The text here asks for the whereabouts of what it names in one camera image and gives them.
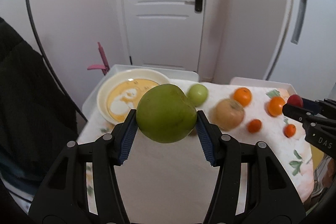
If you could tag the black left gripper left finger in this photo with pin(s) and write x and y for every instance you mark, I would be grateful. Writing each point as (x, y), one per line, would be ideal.
(81, 186)

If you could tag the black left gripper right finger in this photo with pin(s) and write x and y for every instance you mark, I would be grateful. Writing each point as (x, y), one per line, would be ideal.
(271, 196)

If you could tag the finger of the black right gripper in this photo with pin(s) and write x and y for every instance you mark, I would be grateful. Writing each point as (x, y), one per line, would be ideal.
(296, 113)
(323, 107)

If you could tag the red cherry tomato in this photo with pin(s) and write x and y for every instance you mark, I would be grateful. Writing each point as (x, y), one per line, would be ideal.
(295, 100)

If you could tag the small tangerine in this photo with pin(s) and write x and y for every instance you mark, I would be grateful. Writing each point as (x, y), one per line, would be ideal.
(289, 130)
(254, 126)

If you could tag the large orange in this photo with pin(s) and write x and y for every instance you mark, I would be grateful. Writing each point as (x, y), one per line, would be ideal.
(243, 96)
(274, 106)

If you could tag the large orange back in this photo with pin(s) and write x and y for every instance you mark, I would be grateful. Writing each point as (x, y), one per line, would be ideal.
(243, 96)

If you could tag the brownish yellow apple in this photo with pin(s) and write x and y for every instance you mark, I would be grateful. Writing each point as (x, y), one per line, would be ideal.
(228, 114)

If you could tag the small green apple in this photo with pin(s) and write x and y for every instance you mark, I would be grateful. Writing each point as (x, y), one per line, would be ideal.
(197, 94)

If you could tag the large green apple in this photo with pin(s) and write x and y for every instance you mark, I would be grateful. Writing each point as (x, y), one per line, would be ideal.
(165, 114)

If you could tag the white wardrobe door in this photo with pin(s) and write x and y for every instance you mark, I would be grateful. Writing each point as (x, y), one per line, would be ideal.
(306, 57)

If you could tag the black garment on rack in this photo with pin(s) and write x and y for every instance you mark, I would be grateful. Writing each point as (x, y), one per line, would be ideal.
(37, 119)

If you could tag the cream plate with panda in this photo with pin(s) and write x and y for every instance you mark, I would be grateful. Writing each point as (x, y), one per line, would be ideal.
(120, 94)

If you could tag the grey clothes rack pole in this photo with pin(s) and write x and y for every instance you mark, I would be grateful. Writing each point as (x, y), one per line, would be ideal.
(47, 62)

